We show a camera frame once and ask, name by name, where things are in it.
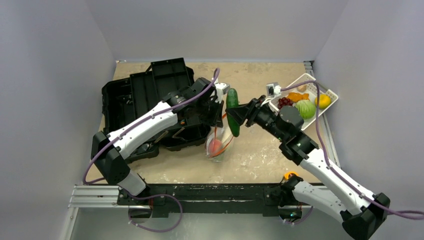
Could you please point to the green cabbage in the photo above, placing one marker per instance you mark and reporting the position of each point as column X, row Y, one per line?
column 306, row 109

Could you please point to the yellow orange fruit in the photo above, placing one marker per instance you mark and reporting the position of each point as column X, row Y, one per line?
column 322, row 101

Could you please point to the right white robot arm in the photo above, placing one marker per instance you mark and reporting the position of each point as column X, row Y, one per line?
column 360, row 211

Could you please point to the orange emergency button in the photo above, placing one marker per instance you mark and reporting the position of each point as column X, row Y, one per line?
column 289, row 174

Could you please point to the clear zip bag orange zipper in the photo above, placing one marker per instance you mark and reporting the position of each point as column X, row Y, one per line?
column 216, row 133

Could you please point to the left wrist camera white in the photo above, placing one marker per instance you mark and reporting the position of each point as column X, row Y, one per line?
column 220, row 90

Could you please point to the black toolbox tray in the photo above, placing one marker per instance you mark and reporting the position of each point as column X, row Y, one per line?
column 161, row 77

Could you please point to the aluminium frame rail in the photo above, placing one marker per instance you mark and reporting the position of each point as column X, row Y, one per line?
column 108, row 196

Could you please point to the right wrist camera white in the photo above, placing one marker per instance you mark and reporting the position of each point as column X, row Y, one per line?
column 273, row 90

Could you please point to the green cucumber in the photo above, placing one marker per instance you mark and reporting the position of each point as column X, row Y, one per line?
column 232, row 101

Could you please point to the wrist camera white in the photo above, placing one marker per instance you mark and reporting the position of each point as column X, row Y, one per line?
column 220, row 90
column 273, row 90

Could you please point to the dark red grapes bunch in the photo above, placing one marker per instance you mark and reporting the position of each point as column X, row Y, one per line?
column 284, row 101

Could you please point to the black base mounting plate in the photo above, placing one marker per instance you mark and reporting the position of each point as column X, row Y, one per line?
column 290, row 210

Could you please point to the pink peach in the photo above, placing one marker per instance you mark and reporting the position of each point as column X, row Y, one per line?
column 214, row 147

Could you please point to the black plastic toolbox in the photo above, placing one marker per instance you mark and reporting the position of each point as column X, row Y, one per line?
column 118, row 111

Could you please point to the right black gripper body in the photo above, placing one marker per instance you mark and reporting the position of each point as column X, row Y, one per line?
column 252, row 113

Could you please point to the orange carrot pieces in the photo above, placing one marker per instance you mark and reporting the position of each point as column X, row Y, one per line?
column 296, row 96

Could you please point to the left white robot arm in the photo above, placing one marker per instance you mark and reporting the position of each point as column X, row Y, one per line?
column 110, row 151

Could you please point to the white plastic basket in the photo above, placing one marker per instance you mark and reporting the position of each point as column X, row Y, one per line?
column 311, row 90

